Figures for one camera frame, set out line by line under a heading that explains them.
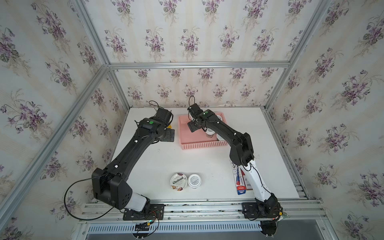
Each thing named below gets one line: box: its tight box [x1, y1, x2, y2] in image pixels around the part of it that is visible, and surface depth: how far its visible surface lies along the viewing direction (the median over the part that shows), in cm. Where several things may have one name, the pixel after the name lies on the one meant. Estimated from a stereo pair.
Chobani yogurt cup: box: [170, 173, 188, 192], surface depth 80 cm
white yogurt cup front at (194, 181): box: [187, 174, 202, 189], surface depth 78 cm
